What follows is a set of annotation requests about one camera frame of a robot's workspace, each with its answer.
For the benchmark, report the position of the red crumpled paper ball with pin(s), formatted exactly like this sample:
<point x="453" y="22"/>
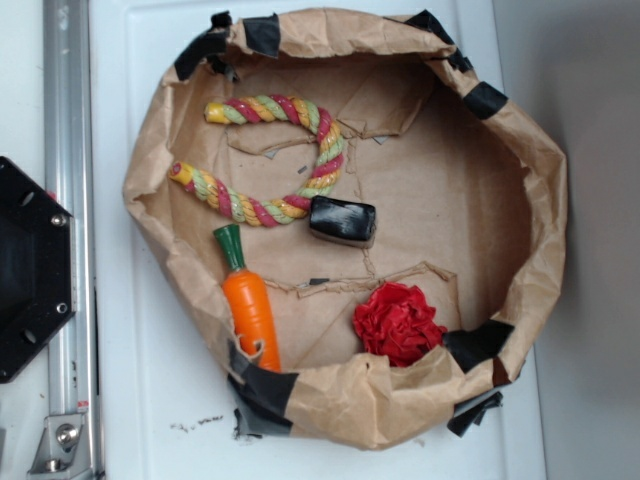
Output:
<point x="398" y="322"/>

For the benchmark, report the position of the aluminium extrusion rail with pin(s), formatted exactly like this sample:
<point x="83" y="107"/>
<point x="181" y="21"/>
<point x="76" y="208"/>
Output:
<point x="74" y="401"/>

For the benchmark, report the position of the black taped box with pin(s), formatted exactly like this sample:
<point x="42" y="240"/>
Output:
<point x="343" y="222"/>

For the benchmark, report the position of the multicolour twisted rope toy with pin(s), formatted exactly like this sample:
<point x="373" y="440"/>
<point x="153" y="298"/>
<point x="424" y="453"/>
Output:
<point x="268" y="108"/>

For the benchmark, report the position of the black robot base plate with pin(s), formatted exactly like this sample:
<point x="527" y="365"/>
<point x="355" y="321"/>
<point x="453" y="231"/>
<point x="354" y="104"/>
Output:
<point x="36" y="269"/>

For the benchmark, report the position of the metal corner bracket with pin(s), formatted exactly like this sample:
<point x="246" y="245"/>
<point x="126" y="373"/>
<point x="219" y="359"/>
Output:
<point x="64" y="449"/>

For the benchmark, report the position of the brown paper bag bin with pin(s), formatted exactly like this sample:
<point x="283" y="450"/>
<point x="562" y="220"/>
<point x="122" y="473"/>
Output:
<point x="471" y="201"/>

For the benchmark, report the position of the orange plastic carrot toy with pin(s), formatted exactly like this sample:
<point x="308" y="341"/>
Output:
<point x="248" y="299"/>

